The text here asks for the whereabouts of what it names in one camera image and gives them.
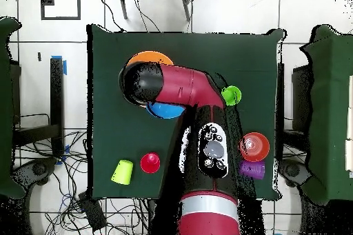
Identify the black metal bar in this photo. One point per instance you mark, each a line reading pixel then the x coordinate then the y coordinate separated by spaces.
pixel 280 94

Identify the red plastic cup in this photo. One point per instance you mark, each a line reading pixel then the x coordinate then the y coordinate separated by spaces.
pixel 150 162

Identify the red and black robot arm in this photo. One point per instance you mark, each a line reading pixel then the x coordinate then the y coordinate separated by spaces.
pixel 182 86

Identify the lime green plastic cup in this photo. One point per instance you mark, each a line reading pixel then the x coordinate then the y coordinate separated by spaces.
pixel 122 172

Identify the purple plastic cup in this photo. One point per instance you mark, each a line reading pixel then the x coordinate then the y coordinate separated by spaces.
pixel 252 169

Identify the green cloth side table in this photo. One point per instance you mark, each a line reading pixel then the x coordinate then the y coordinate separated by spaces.
pixel 5 108
pixel 331 108

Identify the dark green tablecloth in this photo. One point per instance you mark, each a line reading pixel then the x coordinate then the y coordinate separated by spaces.
pixel 165 42

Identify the blue plastic bowl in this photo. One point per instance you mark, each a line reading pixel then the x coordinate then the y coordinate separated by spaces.
pixel 165 111

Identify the blue tape strip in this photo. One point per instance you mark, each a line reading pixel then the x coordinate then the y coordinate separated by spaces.
pixel 65 68

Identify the black rounded stand foot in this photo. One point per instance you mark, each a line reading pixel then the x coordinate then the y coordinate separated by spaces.
pixel 40 168
pixel 292 170

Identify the black metal stand frame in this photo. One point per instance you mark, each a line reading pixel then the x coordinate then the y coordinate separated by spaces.
pixel 56 94

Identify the small red plastic bowl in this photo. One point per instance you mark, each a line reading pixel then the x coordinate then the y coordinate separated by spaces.
pixel 260 146

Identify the large orange plastic bowl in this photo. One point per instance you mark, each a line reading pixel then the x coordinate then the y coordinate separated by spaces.
pixel 150 57

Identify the white boxes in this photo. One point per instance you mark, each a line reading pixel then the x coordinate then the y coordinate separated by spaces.
pixel 349 152

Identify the black power strip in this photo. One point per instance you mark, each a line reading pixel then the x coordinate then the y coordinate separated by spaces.
pixel 92 213

